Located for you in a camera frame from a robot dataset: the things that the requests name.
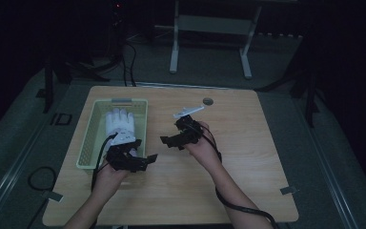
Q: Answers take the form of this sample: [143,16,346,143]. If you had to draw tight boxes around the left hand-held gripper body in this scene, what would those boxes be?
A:
[106,133,142,173]

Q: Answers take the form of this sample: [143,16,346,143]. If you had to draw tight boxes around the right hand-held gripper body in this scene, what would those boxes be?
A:
[173,105,205,146]

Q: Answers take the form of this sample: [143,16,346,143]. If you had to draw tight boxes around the lavender winter glove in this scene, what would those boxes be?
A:
[104,108,138,157]

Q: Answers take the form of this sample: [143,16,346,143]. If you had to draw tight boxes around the pale green plastic basket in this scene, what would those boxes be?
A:
[75,97,149,171]

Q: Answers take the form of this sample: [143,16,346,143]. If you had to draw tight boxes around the person's right hand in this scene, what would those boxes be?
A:
[184,120,222,175]

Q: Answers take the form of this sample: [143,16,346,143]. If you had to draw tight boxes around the person's left hand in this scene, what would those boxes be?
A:
[91,162,130,200]

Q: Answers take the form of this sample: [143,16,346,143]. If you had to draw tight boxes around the grey tape piece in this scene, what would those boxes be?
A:
[279,185,299,196]
[42,190,65,203]

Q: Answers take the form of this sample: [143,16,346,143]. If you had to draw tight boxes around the black metal stand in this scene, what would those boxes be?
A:
[35,47,111,115]
[255,31,323,129]

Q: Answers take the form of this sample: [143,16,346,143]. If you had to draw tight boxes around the dark power strip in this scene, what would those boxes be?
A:
[256,31,303,40]

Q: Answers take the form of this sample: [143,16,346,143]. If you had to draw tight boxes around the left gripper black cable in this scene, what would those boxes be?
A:
[90,134,118,193]

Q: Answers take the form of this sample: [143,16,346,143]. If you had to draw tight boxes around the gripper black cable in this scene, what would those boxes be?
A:
[90,134,118,193]
[199,123,278,229]

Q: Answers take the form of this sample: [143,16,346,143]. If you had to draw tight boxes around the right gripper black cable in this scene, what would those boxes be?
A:
[199,123,278,229]

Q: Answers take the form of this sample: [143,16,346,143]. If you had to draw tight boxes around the black hanging cables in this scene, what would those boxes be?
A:
[120,39,138,88]

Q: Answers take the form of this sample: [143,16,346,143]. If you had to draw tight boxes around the black floor cable loop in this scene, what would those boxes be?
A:
[27,165,58,193]

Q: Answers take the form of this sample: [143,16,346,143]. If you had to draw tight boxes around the white metal desk frame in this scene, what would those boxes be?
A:
[154,0,263,80]

